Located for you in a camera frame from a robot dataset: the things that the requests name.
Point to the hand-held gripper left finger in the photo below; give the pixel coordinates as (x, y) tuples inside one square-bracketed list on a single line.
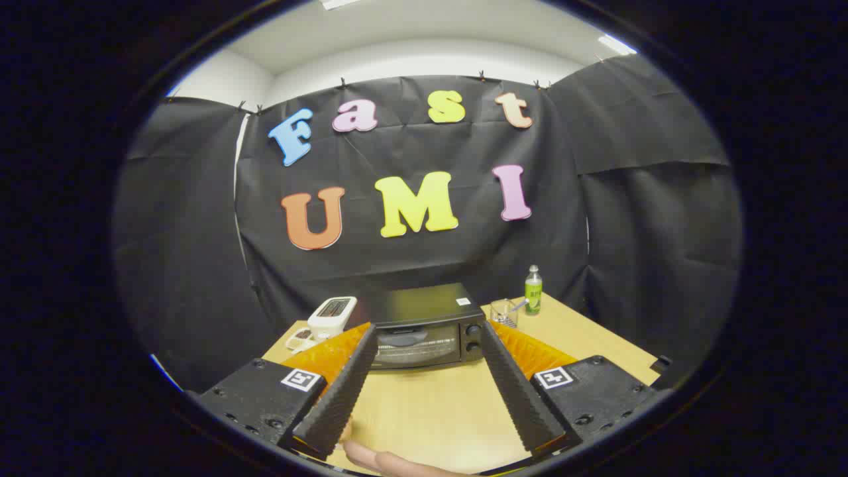
[(341, 391)]

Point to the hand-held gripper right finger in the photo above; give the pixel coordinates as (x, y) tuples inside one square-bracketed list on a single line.
[(517, 391)]

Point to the black toaster oven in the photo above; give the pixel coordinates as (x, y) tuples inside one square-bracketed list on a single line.
[(424, 308)]

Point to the white pop-up toaster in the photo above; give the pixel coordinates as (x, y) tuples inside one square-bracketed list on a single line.
[(331, 315)]

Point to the white power plug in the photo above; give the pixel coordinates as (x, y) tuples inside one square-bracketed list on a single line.
[(299, 341)]

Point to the clear glass cup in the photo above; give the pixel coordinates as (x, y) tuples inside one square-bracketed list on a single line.
[(502, 313)]

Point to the green labelled bottle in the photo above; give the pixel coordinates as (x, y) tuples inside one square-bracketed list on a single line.
[(533, 295)]

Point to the small ceiling light panel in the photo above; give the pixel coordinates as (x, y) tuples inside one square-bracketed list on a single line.
[(617, 45)]

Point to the long ceiling light panel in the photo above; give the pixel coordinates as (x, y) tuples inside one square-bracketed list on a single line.
[(339, 3)]

